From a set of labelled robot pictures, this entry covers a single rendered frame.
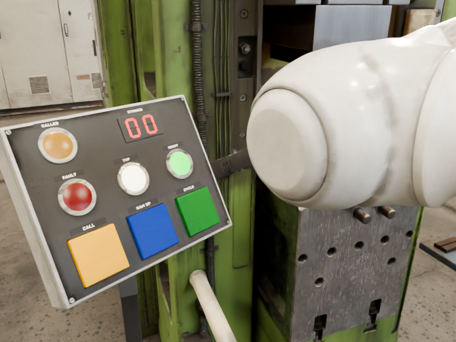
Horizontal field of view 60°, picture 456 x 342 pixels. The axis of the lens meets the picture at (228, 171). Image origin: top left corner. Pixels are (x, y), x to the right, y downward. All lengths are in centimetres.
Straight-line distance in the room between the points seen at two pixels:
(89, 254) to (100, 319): 144
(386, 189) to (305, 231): 76
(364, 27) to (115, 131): 61
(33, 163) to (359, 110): 51
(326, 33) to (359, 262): 62
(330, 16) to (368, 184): 73
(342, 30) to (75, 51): 528
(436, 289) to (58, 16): 528
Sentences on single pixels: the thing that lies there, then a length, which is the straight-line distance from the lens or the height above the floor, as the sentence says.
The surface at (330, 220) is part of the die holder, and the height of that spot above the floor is 86.
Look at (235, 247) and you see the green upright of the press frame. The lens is 120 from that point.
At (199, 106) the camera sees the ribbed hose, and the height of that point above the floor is 114.
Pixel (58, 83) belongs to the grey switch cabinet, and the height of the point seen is 38.
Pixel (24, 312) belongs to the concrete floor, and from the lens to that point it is 224.
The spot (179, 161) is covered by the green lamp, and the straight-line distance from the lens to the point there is 74.
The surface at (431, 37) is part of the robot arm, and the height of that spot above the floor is 134.
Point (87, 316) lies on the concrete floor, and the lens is 211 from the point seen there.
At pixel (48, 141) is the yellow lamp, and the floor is 117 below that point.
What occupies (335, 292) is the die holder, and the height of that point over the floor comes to 62.
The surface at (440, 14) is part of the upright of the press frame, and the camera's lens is 135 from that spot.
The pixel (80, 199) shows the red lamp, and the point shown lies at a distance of 65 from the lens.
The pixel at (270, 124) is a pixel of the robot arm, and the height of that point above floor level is 129.
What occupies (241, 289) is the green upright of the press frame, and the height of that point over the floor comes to 54.
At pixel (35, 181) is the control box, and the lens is 64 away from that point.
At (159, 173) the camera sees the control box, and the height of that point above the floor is 108.
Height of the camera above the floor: 136
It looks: 23 degrees down
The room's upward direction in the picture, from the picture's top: straight up
